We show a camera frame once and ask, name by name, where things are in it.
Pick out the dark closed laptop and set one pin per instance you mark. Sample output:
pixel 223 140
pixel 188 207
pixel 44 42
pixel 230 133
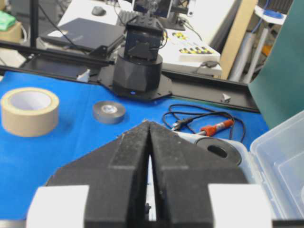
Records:
pixel 86 34

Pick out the small white bracket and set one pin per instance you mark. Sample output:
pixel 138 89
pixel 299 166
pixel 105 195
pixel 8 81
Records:
pixel 84 77

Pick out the black round disc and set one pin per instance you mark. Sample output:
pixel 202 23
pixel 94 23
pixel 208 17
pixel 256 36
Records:
pixel 220 148

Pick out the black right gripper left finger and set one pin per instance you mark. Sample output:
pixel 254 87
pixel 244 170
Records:
pixel 103 189

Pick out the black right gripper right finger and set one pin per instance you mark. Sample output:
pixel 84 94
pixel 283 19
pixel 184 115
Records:
pixel 197 189

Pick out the green cloth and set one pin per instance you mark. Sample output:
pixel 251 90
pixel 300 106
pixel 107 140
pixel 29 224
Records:
pixel 6 21

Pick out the beige masking tape roll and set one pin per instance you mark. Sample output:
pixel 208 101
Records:
pixel 29 111

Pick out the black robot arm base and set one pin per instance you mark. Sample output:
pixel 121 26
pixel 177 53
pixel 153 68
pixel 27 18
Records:
pixel 137 71

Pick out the red handled soldering iron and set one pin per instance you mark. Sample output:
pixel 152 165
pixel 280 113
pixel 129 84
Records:
pixel 212 130

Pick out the grey tape roll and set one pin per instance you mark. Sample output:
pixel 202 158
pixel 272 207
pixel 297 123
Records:
pixel 108 112

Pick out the clear plastic tool box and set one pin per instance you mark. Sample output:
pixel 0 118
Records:
pixel 275 161

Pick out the dark green board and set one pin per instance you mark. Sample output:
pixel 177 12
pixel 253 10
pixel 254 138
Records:
pixel 278 90

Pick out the black aluminium frame rail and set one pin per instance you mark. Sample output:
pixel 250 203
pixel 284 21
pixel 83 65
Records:
pixel 204 88

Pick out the black computer mouse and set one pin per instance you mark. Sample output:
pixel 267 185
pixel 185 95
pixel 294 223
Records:
pixel 98 11

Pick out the white box with yellow parts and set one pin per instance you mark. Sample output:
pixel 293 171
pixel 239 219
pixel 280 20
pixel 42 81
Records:
pixel 185 48

